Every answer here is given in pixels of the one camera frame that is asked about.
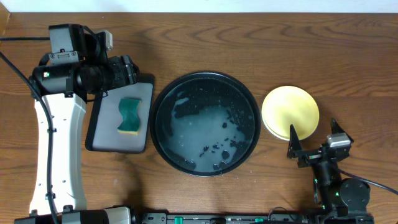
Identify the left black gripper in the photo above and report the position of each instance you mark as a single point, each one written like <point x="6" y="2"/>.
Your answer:
<point x="124" y="71"/>

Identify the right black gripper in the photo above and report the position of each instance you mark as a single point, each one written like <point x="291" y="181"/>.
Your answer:
<point x="295" y="149"/>

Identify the yellow plate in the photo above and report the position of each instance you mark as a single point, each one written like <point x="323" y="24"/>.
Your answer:
<point x="290" y="105"/>

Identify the green yellow sponge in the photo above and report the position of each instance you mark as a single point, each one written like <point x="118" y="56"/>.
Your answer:
<point x="128" y="108"/>

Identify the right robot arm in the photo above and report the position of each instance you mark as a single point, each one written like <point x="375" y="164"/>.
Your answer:
<point x="343" y="200"/>

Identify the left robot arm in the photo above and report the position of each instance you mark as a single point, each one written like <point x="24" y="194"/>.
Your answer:
<point x="60" y="86"/>

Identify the rectangular black tray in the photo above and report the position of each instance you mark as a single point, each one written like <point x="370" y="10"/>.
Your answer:
<point x="103" y="134"/>

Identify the round black tray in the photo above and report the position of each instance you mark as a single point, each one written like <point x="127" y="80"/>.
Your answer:
<point x="205" y="123"/>

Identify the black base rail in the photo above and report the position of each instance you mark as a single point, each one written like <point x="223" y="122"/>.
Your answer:
<point x="276" y="215"/>

